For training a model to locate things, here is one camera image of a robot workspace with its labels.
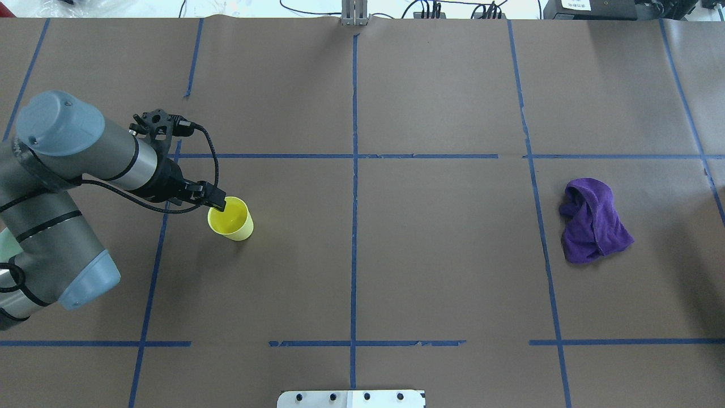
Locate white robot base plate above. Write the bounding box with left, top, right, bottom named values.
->
left=276, top=389, right=427, bottom=407

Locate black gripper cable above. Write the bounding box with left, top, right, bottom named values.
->
left=81, top=121, right=220, bottom=215

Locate yellow plastic cup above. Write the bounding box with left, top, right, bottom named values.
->
left=207, top=196, right=254, bottom=242

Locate grey metal camera post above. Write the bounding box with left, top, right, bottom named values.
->
left=341, top=0, right=370, bottom=26

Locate black equipment box with label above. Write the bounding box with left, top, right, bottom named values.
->
left=542, top=1, right=640, bottom=21

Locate black power strip left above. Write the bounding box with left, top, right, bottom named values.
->
left=412, top=8, right=446, bottom=20

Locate black power strip right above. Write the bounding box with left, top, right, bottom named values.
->
left=471, top=8, right=506, bottom=20

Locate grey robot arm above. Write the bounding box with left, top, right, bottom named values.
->
left=1, top=90, right=226, bottom=330

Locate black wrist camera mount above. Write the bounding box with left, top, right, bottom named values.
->
left=129, top=109, right=195, bottom=142

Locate pale green ceramic bowl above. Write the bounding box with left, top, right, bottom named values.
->
left=0, top=228, right=23, bottom=263

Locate black power strip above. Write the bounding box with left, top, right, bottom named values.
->
left=412, top=8, right=446, bottom=20
left=471, top=8, right=506, bottom=20

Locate purple cloth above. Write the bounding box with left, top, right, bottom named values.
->
left=558, top=177, right=634, bottom=264

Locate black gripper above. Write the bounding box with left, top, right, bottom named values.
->
left=148, top=156, right=227, bottom=212

